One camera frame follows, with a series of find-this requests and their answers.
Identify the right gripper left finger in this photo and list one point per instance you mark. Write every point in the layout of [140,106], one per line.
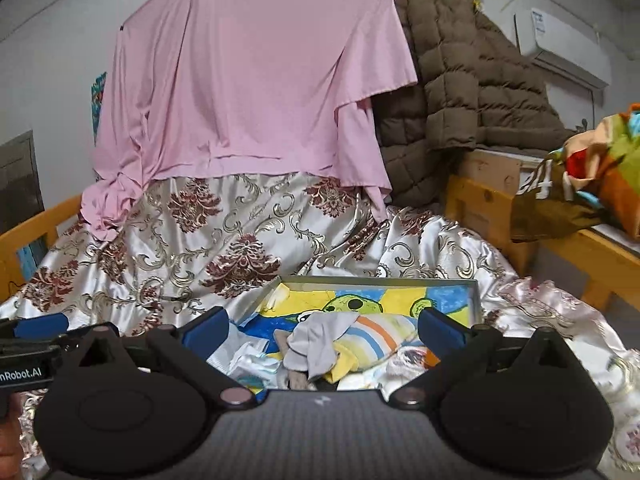
[205,334]

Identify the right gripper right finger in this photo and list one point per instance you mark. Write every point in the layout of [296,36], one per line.
[441,334]

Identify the teal white tissue packet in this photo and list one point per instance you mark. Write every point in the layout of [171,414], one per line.
[243,358]

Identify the striped pastel towel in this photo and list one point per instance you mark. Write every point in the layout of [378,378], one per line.
[369,341]

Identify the grey sock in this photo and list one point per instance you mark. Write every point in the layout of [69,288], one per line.
[314,339]

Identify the person's hand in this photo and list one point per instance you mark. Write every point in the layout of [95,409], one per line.
[11,452]

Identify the white and blue cloth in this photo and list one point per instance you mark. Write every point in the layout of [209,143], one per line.
[403,366]

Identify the floral satin sofa cover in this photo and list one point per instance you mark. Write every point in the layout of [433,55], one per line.
[192,244]

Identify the grey tray with cartoon picture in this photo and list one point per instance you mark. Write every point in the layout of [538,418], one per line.
[290,301]

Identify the wooden side table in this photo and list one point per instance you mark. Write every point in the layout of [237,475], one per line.
[481,197]

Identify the colourful cloth pile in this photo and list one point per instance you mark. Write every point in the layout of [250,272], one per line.
[592,179]

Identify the brown quilted jacket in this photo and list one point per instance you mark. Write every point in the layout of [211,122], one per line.
[473,89]

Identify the pink cloth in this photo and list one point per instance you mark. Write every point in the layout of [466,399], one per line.
[211,88]

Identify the white air conditioner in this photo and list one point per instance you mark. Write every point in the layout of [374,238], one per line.
[559,48]

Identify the beige drawstring pouch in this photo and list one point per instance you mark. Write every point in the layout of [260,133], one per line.
[296,369]

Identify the grey wall panel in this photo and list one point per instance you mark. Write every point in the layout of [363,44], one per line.
[20,194]

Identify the colourful wall poster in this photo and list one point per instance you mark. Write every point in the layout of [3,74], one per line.
[97,89]

